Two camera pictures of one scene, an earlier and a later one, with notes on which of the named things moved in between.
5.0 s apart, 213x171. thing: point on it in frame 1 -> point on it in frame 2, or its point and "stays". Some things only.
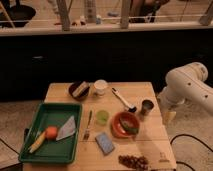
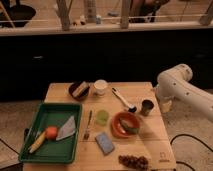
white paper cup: (100, 86) stays
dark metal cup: (147, 105) stays
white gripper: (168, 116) -> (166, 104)
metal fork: (87, 131) stays
